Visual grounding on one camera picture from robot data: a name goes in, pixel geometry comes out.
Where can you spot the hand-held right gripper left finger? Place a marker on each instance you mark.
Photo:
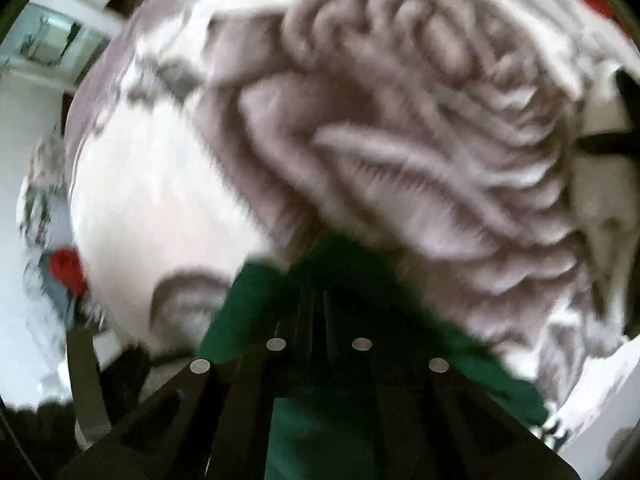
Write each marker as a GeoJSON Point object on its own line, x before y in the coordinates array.
{"type": "Point", "coordinates": [235, 410]}

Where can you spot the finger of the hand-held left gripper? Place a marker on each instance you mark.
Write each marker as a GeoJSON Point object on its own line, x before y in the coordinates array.
{"type": "Point", "coordinates": [87, 390]}

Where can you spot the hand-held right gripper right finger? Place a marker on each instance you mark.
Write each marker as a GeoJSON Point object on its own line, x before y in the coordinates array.
{"type": "Point", "coordinates": [415, 410]}

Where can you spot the green and white varsity jacket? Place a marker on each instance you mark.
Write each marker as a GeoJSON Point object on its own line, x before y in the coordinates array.
{"type": "Point", "coordinates": [260, 300]}

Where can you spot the red cloth item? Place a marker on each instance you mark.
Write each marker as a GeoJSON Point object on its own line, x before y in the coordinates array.
{"type": "Point", "coordinates": [67, 270]}

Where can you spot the purple floral blanket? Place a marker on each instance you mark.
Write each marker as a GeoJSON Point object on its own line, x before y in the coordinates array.
{"type": "Point", "coordinates": [400, 135]}

